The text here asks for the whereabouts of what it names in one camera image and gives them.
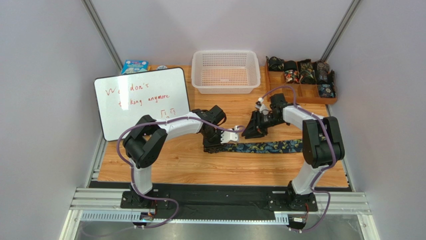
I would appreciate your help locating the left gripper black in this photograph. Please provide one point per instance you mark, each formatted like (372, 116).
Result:
(212, 140)

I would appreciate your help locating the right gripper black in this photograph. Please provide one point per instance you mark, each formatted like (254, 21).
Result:
(260, 123)

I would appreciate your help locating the dark blue floral necktie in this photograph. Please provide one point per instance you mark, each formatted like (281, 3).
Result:
(271, 147)

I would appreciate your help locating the white plastic perforated basket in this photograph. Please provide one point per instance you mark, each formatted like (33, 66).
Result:
(225, 71)

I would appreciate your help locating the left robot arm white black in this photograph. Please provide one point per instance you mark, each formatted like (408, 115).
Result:
(144, 144)

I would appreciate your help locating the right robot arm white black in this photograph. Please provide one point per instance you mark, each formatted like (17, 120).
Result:
(322, 144)

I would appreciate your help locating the wooden compartment tray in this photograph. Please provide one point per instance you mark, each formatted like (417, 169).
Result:
(303, 93)

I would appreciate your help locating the rolled red floral tie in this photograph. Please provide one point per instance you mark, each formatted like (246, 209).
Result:
(291, 73)

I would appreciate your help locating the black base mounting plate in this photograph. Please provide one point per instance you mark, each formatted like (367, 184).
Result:
(213, 202)

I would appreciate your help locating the rolled dark tie far left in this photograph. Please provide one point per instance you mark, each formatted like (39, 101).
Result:
(275, 64)

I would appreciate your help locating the rolled green dark tie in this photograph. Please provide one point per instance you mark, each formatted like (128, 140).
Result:
(306, 72)

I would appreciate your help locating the rolled blue floral tie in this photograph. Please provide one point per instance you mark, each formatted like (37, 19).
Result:
(326, 91)

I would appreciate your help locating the rolled grey dark tie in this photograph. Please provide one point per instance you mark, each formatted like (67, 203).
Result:
(321, 70)

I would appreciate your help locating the small white round object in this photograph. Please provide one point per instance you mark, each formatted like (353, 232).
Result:
(162, 67)

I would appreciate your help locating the whiteboard with red writing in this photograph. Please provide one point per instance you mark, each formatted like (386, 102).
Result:
(122, 100)

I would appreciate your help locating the blue printed box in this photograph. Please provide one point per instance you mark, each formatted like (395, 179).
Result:
(134, 66)

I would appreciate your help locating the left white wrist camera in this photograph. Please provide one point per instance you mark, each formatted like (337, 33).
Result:
(231, 135)

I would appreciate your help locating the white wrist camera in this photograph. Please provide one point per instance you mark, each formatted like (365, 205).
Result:
(262, 108)
(231, 135)

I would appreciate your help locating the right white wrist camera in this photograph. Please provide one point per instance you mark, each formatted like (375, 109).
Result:
(262, 108)

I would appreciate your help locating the aluminium rail frame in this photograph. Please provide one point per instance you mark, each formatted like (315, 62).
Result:
(103, 204)

